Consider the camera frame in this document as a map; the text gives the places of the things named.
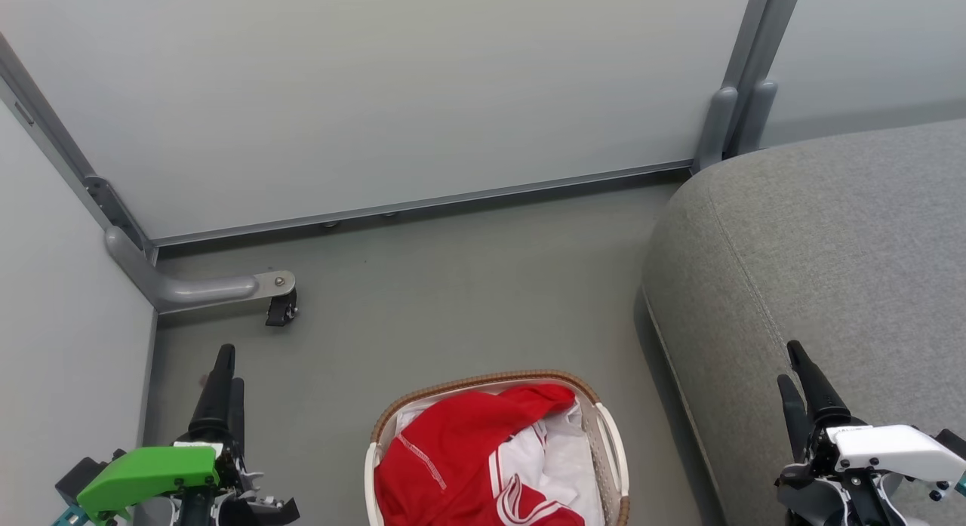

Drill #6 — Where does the grey partition bottom rail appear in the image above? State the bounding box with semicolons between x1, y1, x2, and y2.
153;159;695;248

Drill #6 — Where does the grey double partition post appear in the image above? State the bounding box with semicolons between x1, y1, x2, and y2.
691;0;805;174

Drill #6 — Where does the grey fabric sofa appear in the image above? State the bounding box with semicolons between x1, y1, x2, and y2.
641;118;966;526

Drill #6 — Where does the grey partition foot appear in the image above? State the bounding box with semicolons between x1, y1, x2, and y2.
105;226;297;315

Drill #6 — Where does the grey partition corner post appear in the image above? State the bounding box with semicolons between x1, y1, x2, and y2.
0;34;158;264

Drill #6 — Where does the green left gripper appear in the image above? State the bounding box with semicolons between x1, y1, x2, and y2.
75;343;301;526

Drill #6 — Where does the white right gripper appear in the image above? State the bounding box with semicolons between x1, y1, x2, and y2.
777;340;966;526

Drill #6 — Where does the red mesh jersey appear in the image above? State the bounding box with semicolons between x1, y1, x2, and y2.
375;384;578;526

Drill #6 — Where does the black caster wheel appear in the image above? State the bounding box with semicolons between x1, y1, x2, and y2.
265;290;300;328

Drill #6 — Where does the woven laundry basket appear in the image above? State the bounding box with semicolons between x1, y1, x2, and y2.
365;370;631;526

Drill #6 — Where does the red and white jacket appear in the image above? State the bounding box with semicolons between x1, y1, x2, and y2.
489;419;597;526

